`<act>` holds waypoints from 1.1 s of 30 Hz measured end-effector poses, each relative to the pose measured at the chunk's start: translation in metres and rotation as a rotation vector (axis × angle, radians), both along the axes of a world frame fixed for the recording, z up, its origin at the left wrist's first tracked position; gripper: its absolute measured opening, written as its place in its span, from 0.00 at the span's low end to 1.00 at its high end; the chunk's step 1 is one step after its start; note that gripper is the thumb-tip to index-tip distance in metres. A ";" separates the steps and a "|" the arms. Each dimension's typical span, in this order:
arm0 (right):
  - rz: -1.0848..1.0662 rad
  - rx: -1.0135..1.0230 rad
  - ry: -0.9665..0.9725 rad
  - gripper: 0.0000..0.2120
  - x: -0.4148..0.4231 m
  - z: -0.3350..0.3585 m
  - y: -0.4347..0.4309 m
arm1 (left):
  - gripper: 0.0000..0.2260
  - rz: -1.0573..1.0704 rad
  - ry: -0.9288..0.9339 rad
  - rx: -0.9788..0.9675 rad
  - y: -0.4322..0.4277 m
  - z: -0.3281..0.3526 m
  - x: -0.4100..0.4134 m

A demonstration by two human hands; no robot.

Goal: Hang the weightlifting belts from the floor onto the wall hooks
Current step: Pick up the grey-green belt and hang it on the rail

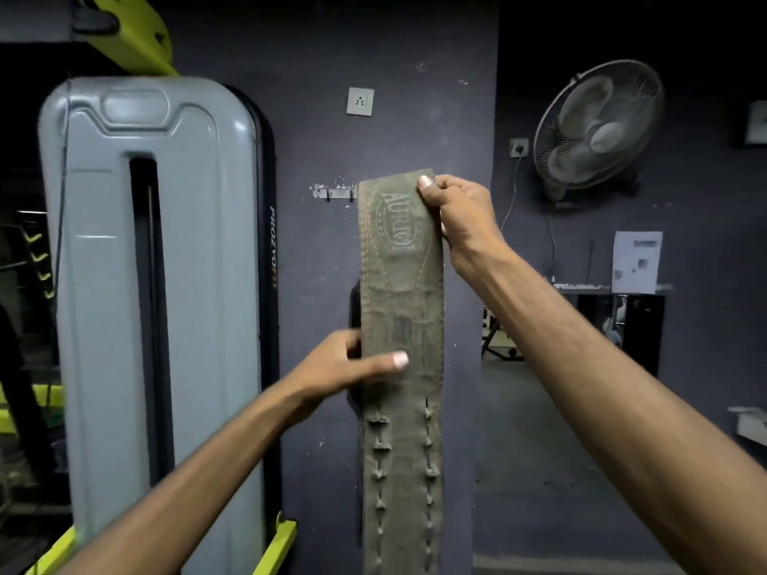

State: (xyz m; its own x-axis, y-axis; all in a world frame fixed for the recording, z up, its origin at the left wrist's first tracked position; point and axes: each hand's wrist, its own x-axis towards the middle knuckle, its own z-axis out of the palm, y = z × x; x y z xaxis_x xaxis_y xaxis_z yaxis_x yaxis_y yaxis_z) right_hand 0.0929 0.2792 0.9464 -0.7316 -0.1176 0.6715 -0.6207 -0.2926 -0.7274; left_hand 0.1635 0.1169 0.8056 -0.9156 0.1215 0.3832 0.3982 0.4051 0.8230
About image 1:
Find yellow machine top frame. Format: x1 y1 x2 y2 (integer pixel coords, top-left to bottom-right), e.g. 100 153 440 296
71 0 180 77

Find black rubber grip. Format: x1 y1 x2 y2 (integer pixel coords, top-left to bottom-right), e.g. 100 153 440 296
71 8 121 37

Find white wall socket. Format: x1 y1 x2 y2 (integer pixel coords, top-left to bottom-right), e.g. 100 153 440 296
346 86 376 117

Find person's right hand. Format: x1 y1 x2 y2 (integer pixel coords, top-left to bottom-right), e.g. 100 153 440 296
417 174 511 282

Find olive green suede belt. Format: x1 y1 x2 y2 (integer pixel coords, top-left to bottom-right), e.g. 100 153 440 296
357 168 446 575

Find metal wall hooks rack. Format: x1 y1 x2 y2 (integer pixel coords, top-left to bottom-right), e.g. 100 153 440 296
311 184 360 203

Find person's right forearm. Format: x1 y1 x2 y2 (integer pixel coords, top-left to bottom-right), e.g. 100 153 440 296
461 251 767 575

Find black leather belt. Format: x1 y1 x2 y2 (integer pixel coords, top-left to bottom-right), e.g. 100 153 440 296
347 280 364 414

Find person's left forearm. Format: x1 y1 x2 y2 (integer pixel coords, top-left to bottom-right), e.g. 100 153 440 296
57 383 312 575

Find dark wall mirror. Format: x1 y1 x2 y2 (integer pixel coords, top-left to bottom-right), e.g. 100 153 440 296
482 292 666 378

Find white paper notice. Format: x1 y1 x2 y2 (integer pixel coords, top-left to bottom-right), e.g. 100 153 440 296
610 231 665 295

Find white tray stand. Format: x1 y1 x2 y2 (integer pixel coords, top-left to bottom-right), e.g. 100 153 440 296
726 405 767 448

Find white wall fan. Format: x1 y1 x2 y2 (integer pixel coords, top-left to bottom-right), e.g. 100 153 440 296
531 59 666 201

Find thin fan cable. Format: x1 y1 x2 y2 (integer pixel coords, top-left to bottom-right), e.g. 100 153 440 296
500 156 555 282

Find grey weight stack cover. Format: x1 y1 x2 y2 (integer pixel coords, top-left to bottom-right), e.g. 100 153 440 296
38 76 268 575

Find yellow background machine bars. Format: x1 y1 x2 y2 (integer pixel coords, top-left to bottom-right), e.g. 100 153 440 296
0 383 66 437

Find person's left hand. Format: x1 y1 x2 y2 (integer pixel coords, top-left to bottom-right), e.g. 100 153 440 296
281 328 411 423

